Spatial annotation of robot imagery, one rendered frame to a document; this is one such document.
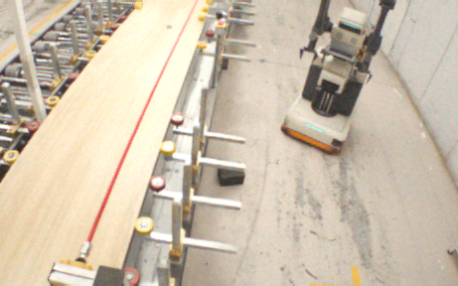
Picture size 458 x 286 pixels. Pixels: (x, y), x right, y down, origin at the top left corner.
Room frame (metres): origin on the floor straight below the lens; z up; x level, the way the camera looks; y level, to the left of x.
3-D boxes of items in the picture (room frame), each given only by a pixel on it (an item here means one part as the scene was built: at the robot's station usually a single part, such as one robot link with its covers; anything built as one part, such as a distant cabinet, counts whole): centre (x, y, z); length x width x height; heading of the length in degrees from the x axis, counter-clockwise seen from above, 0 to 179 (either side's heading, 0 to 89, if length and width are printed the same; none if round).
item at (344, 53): (2.56, -0.82, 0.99); 0.28 x 0.16 x 0.22; 68
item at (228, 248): (0.79, 0.09, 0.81); 0.43 x 0.03 x 0.04; 91
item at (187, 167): (1.00, 0.14, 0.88); 0.04 x 0.04 x 0.48; 1
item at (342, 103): (2.91, -0.97, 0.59); 0.55 x 0.34 x 0.83; 68
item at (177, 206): (0.75, 0.14, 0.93); 0.04 x 0.04 x 0.48; 1
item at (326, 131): (2.83, -0.93, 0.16); 0.67 x 0.64 x 0.25; 157
